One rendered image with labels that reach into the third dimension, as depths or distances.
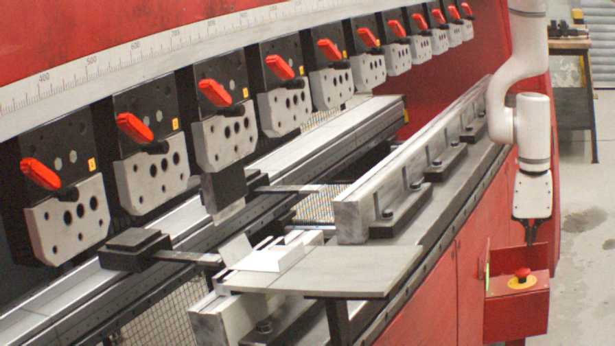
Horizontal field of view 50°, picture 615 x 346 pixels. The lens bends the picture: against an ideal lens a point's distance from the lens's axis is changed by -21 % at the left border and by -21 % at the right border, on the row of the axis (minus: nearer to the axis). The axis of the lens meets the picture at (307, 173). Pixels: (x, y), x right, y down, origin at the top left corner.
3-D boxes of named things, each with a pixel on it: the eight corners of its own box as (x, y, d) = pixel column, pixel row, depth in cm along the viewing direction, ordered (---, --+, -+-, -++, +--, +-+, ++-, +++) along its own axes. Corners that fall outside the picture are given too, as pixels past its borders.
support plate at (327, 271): (384, 297, 110) (384, 291, 110) (222, 290, 122) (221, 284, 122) (423, 250, 126) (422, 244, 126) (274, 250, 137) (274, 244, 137)
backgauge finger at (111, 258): (208, 281, 127) (201, 253, 126) (100, 268, 139) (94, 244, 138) (243, 257, 138) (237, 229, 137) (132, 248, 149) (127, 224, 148)
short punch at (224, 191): (219, 227, 124) (209, 166, 121) (209, 226, 124) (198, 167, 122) (250, 206, 132) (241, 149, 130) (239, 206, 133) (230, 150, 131)
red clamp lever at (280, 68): (280, 52, 126) (306, 81, 134) (257, 55, 128) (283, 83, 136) (278, 62, 126) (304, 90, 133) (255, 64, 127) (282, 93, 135)
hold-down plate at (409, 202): (392, 238, 169) (391, 224, 168) (369, 239, 171) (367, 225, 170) (432, 194, 195) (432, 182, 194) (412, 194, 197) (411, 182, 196)
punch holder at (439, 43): (437, 55, 219) (427, 2, 215) (410, 55, 223) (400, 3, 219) (449, 49, 232) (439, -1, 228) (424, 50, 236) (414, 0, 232)
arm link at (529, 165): (515, 159, 153) (515, 173, 154) (550, 160, 150) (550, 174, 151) (515, 149, 161) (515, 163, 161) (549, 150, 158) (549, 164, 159)
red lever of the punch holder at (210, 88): (214, 75, 109) (246, 107, 117) (191, 79, 111) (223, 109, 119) (211, 86, 108) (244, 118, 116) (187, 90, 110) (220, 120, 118)
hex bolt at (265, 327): (268, 334, 123) (266, 327, 123) (253, 333, 124) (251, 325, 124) (275, 328, 125) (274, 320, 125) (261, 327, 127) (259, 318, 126)
